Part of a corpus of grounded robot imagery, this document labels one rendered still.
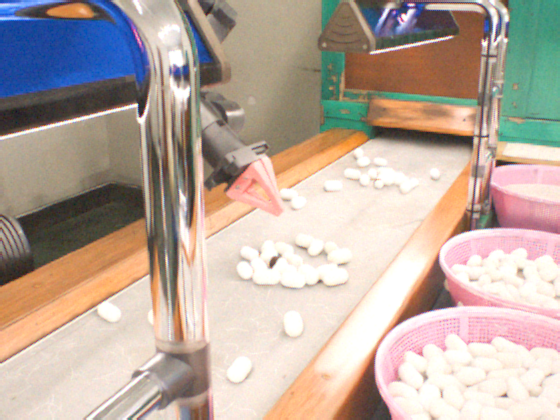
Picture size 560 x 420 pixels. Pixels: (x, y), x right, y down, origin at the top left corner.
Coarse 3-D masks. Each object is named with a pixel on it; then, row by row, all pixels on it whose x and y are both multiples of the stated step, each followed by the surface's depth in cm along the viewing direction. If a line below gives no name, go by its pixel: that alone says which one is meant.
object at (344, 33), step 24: (360, 0) 80; (384, 0) 90; (336, 24) 78; (360, 24) 77; (384, 24) 84; (408, 24) 95; (432, 24) 109; (456, 24) 127; (336, 48) 79; (360, 48) 78; (384, 48) 81
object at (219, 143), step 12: (204, 132) 82; (216, 132) 82; (228, 132) 82; (204, 144) 82; (216, 144) 81; (228, 144) 81; (240, 144) 82; (252, 144) 83; (264, 144) 86; (204, 156) 83; (216, 156) 81; (228, 156) 78; (216, 168) 79; (228, 168) 78; (216, 180) 81; (228, 180) 84
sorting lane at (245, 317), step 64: (320, 192) 118; (384, 192) 118; (320, 256) 89; (384, 256) 89; (128, 320) 70; (256, 320) 71; (320, 320) 71; (0, 384) 58; (64, 384) 58; (256, 384) 59
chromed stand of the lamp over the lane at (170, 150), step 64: (0, 0) 22; (64, 0) 21; (128, 0) 19; (192, 64) 20; (192, 128) 21; (192, 192) 22; (192, 256) 22; (192, 320) 23; (128, 384) 22; (192, 384) 24
